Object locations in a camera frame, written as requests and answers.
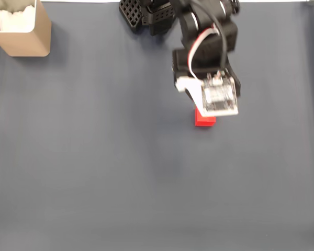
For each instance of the red cube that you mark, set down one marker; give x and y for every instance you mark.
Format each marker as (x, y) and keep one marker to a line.
(204, 120)

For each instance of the beige open box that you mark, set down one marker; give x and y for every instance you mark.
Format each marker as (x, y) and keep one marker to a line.
(28, 43)

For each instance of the dark grey table mat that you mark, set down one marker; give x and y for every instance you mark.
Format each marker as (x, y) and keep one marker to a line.
(94, 157)

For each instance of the white padding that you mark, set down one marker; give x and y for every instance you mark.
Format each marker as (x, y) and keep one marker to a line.
(15, 21)

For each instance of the camera board on white mount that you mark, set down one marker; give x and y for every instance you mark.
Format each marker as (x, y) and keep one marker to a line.
(219, 98)

